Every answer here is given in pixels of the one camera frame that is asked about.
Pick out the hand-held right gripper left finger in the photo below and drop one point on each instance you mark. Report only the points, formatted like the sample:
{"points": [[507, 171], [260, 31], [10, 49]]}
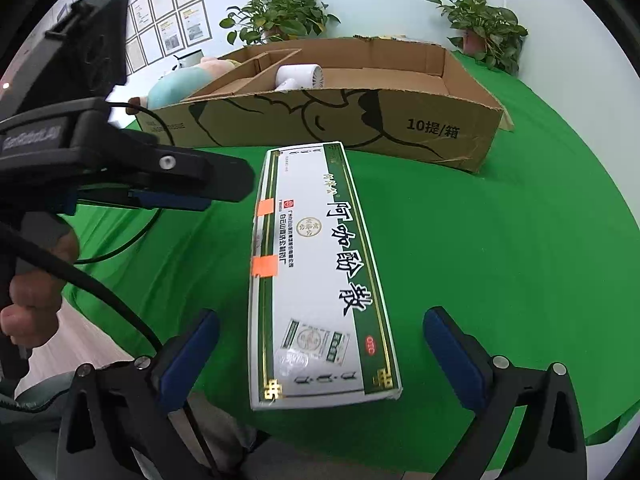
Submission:
{"points": [[192, 355]]}

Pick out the pink and teal plush pig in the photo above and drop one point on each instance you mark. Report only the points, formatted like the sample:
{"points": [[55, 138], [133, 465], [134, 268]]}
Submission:
{"points": [[175, 85]]}

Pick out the wall of framed certificates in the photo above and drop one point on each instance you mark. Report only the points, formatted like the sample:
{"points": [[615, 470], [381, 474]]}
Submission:
{"points": [[170, 15]]}

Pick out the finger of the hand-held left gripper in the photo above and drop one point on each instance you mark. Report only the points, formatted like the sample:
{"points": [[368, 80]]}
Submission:
{"points": [[200, 175]]}

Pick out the white and green medicine box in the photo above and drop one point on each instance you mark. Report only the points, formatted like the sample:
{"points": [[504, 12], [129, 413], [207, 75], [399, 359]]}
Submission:
{"points": [[320, 260]]}

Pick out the white hair dryer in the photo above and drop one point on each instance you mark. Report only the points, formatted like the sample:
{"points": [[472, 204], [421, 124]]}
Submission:
{"points": [[300, 76]]}

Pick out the person's left hand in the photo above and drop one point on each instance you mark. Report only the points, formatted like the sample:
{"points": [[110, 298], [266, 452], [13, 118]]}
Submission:
{"points": [[35, 290]]}

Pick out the person's grey pants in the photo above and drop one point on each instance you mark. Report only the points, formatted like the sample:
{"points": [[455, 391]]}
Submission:
{"points": [[225, 440]]}

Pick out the potted plant in red pot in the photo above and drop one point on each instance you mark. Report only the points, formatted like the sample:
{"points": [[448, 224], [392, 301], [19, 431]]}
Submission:
{"points": [[485, 30]]}

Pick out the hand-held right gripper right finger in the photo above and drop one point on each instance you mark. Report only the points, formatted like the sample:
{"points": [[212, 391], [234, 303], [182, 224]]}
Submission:
{"points": [[450, 355]]}

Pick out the bushy green potted plant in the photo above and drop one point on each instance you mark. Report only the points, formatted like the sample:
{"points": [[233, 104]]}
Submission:
{"points": [[280, 15]]}

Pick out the large cardboard box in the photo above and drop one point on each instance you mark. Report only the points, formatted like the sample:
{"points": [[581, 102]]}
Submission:
{"points": [[425, 125]]}

